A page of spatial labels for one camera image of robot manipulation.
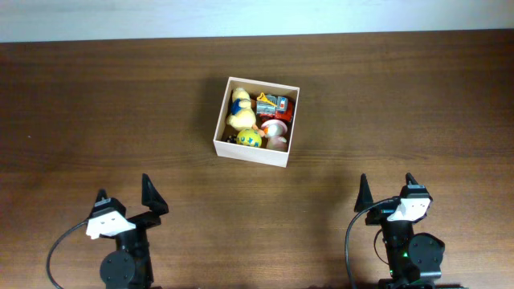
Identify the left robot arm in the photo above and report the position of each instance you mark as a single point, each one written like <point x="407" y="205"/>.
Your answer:
<point x="129" y="265"/>

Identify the red toy fire truck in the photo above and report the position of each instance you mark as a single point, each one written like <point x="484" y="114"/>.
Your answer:
<point x="274" y="107"/>

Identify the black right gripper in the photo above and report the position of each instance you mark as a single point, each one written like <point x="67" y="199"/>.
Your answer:
<point x="381" y="216"/>

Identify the pink cardboard box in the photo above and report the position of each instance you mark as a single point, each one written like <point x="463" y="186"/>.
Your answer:
<point x="223" y="130"/>

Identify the black round cap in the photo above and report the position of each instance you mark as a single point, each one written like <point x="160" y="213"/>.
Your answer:
<point x="232" y="139"/>

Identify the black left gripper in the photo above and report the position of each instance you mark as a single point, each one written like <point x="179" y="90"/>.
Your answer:
<point x="151" y="196"/>

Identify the white duck figurine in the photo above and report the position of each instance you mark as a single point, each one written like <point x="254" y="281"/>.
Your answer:
<point x="275" y="131"/>

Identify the yellow plush duck toy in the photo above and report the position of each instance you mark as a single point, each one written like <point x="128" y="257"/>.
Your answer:
<point x="242" y="115"/>

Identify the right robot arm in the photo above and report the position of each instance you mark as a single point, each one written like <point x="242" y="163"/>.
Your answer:
<point x="414" y="259"/>

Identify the yellow blue ball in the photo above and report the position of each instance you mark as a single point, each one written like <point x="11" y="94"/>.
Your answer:
<point x="249" y="137"/>

